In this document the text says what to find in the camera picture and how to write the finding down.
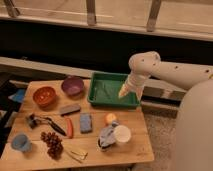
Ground small metal tin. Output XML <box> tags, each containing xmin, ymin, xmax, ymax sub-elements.
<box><xmin>98</xmin><ymin>140</ymin><xmax>110</xmax><ymax>152</ymax></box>

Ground green plastic tray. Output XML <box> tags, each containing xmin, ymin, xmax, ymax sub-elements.
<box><xmin>88</xmin><ymin>72</ymin><xmax>140</xmax><ymax>109</ymax></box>

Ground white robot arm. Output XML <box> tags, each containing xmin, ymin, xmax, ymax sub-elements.
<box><xmin>118</xmin><ymin>51</ymin><xmax>213</xmax><ymax>171</ymax></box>

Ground orange ball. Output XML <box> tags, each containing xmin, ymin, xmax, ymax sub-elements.
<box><xmin>105</xmin><ymin>113</ymin><xmax>117</xmax><ymax>125</ymax></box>

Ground brown grape bunch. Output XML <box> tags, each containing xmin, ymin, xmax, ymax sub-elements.
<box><xmin>41</xmin><ymin>132</ymin><xmax>63</xmax><ymax>160</ymax></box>

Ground purple bowl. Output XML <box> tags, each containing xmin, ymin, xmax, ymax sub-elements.
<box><xmin>61</xmin><ymin>76</ymin><xmax>84</xmax><ymax>96</ymax></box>

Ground white cup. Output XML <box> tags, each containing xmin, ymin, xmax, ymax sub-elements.
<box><xmin>113</xmin><ymin>125</ymin><xmax>131</xmax><ymax>143</ymax></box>

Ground red carrot stick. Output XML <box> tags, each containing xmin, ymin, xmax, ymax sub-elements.
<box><xmin>65</xmin><ymin>117</ymin><xmax>73</xmax><ymax>138</ymax></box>

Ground blue sponge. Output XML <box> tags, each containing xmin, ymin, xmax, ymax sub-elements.
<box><xmin>80</xmin><ymin>113</ymin><xmax>92</xmax><ymax>133</ymax></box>

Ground black handled brush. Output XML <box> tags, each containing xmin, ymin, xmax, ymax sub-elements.
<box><xmin>26</xmin><ymin>114</ymin><xmax>66</xmax><ymax>136</ymax></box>

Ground grey eraser block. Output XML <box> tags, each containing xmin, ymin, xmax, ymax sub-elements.
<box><xmin>59</xmin><ymin>104</ymin><xmax>81</xmax><ymax>116</ymax></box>

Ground red orange bowl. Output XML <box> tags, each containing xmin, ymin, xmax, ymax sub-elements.
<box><xmin>33</xmin><ymin>86</ymin><xmax>56</xmax><ymax>107</ymax></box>

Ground blue cup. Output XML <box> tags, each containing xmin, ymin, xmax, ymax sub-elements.
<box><xmin>11</xmin><ymin>134</ymin><xmax>31</xmax><ymax>152</ymax></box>

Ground grey white towel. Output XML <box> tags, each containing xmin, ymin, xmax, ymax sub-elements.
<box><xmin>98</xmin><ymin>124</ymin><xmax>117</xmax><ymax>147</ymax></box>

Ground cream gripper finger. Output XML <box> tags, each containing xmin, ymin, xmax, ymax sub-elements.
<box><xmin>136</xmin><ymin>90</ymin><xmax>143</xmax><ymax>100</ymax></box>
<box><xmin>118</xmin><ymin>84</ymin><xmax>128</xmax><ymax>98</ymax></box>

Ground blue object off table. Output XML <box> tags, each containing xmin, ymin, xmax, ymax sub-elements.
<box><xmin>10</xmin><ymin>89</ymin><xmax>26</xmax><ymax>103</ymax></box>

